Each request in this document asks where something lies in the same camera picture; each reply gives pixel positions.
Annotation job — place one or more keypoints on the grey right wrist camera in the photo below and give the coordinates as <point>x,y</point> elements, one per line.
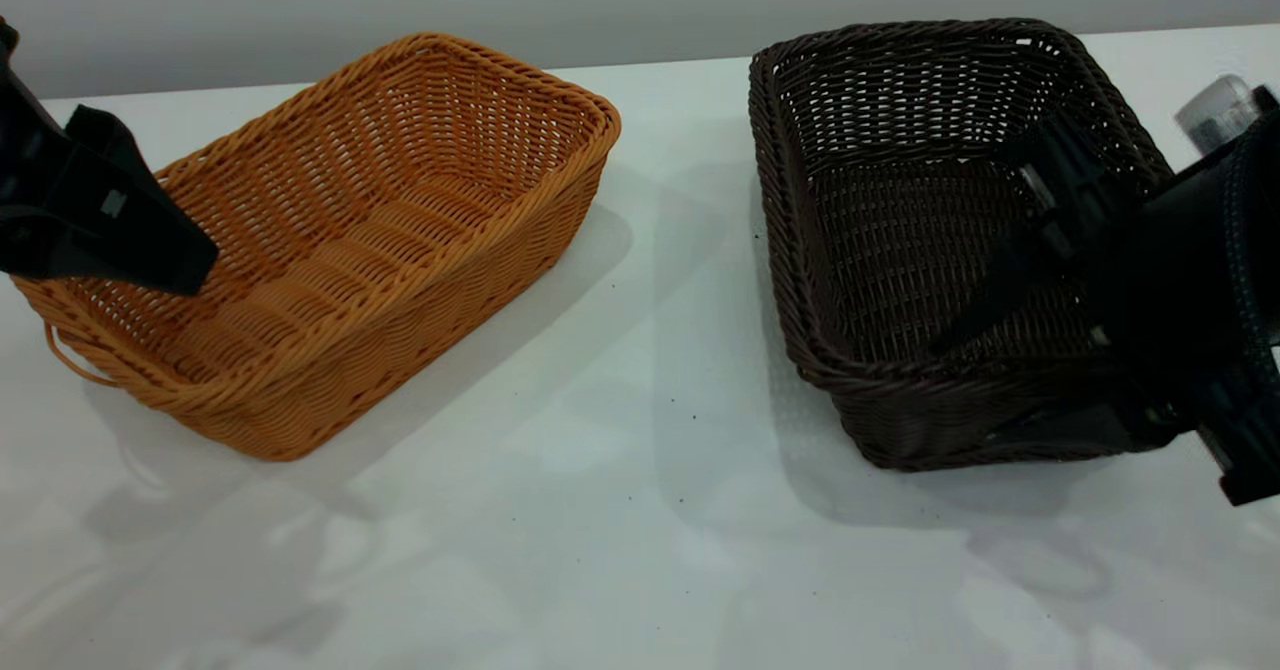
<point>1215,110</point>

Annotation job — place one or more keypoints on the dark brown wicker basket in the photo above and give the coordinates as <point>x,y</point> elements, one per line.
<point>880,170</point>

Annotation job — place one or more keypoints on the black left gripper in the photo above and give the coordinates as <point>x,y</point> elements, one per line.
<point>30,150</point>

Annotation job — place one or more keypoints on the light brown wicker basket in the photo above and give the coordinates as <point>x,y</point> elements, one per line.
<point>380,200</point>

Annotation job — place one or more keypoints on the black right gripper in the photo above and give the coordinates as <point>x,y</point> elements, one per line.
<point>1180,280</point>

